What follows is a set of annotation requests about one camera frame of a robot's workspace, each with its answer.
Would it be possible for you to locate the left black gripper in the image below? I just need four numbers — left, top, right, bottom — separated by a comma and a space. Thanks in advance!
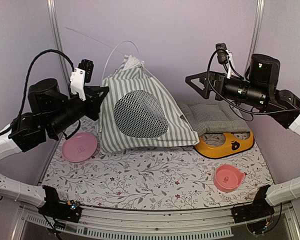
46, 85, 109, 136

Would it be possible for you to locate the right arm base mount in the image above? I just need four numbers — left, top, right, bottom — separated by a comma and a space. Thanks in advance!
231, 200, 275, 223

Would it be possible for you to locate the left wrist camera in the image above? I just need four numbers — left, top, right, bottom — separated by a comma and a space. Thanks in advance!
70, 59, 94, 101

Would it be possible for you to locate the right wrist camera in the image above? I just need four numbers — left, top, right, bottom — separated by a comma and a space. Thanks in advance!
215, 43, 235, 79

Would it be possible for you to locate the pink bowl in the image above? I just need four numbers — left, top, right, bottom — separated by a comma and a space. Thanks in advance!
213, 164, 245, 193

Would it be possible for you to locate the left aluminium frame post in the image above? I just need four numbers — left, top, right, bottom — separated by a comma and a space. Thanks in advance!
46, 0, 69, 86

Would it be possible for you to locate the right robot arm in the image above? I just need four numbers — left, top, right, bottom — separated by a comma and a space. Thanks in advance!
185, 49, 300, 218

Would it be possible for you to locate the aluminium frame post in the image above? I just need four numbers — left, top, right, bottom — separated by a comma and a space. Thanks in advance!
244, 0, 265, 73
46, 0, 69, 86

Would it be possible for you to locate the striped pet tent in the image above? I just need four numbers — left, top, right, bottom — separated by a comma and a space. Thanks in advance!
98, 55, 199, 153

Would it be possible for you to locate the pink plate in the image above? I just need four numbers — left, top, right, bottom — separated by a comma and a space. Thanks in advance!
61, 132, 98, 163

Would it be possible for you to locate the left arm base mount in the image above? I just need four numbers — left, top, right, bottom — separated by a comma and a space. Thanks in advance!
38, 201, 83, 223

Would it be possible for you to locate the green checkered cushion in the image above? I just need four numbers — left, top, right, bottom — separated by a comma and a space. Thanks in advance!
176, 98, 250, 137

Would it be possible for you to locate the floral table mat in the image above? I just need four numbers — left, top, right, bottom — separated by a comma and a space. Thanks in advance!
41, 117, 273, 210

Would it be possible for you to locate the front aluminium rail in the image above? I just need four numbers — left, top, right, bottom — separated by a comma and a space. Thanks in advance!
10, 191, 300, 240

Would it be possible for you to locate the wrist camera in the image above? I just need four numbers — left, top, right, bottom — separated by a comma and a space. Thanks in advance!
215, 43, 235, 79
70, 59, 94, 101

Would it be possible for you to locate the left camera cable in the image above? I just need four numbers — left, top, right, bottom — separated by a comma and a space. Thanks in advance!
14, 49, 77, 126

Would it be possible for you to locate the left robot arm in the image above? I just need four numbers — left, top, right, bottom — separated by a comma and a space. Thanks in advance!
0, 78, 110, 217

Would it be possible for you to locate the right aluminium frame post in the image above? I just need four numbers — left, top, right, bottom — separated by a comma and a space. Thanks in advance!
244, 0, 265, 73

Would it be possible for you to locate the yellow double bowl holder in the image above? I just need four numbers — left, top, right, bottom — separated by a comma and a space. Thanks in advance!
193, 130, 255, 159

